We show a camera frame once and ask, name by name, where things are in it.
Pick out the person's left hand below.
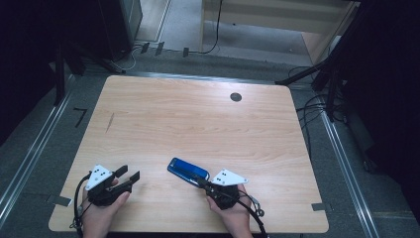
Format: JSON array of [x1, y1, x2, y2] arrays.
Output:
[[80, 178, 132, 238]]

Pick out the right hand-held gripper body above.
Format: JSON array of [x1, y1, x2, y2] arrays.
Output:
[[205, 169, 250, 211]]

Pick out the hanging black cable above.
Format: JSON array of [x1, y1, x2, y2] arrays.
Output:
[[188, 0, 224, 56]]

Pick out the dark cabinet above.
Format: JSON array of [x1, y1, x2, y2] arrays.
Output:
[[97, 0, 144, 61]]

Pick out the black floor cables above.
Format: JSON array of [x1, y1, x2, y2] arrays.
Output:
[[287, 64, 348, 162]]

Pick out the grey tape piece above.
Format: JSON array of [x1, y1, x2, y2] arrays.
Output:
[[311, 202, 333, 212], [46, 193, 73, 208]]

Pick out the person's right hand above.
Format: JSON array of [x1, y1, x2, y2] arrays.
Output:
[[205, 182, 254, 238]]

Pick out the black stand with legs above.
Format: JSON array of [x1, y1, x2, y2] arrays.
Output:
[[274, 6, 361, 123]]

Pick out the blue stapler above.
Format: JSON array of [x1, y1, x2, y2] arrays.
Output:
[[166, 157, 211, 189]]

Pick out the light wooden furniture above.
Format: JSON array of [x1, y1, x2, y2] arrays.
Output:
[[199, 0, 361, 66]]

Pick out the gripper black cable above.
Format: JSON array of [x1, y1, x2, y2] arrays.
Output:
[[231, 193, 269, 238], [69, 171, 93, 238]]

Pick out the white floor cable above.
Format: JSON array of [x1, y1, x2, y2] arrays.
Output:
[[110, 45, 144, 72]]

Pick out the metal floor rail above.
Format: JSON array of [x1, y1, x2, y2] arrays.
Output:
[[0, 74, 76, 220], [319, 108, 381, 238]]

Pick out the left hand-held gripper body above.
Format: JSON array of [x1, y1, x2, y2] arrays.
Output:
[[84, 164, 117, 207]]

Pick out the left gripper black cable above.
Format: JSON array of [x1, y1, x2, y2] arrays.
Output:
[[69, 171, 93, 238]]

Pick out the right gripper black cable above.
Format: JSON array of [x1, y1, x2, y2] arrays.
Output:
[[231, 193, 269, 238]]

